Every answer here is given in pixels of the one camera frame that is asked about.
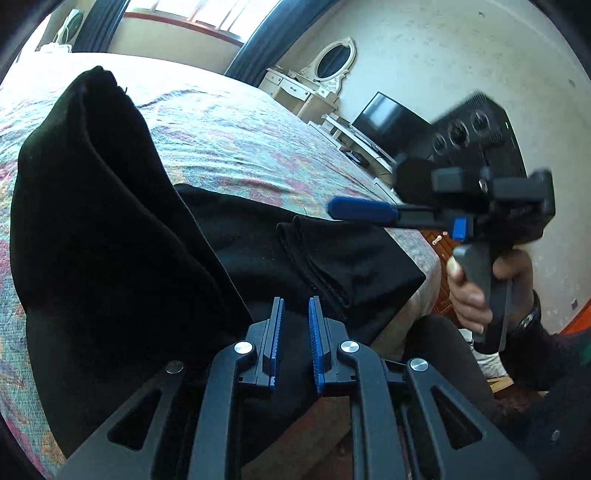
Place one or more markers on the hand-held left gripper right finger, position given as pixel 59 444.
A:
pixel 316 346

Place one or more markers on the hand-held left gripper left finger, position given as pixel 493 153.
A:
pixel 275 341

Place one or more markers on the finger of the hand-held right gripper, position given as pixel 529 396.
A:
pixel 364 210

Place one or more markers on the black pants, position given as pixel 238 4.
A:
pixel 115 230

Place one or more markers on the person's right forearm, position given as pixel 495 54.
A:
pixel 554 364

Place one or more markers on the person's right hand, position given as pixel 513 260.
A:
pixel 466 300

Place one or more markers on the cream television stand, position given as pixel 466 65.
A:
pixel 341 134

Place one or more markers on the black television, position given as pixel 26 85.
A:
pixel 388 122

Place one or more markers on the person's leg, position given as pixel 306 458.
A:
pixel 438 350

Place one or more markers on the cream dressing table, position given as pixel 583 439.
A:
pixel 295 94

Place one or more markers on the wristwatch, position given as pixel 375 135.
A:
pixel 530 318

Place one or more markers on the oval mirror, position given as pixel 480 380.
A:
pixel 333 62

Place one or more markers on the bed with floral bedspread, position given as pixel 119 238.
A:
pixel 231 129

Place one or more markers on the white cloth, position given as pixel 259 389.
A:
pixel 489 364

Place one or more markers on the orange object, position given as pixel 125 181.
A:
pixel 577 325

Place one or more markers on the dark blue curtain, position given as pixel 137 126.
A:
pixel 104 27
pixel 258 41

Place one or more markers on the window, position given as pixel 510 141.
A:
pixel 198 16

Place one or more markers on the white fan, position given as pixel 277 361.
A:
pixel 69 27

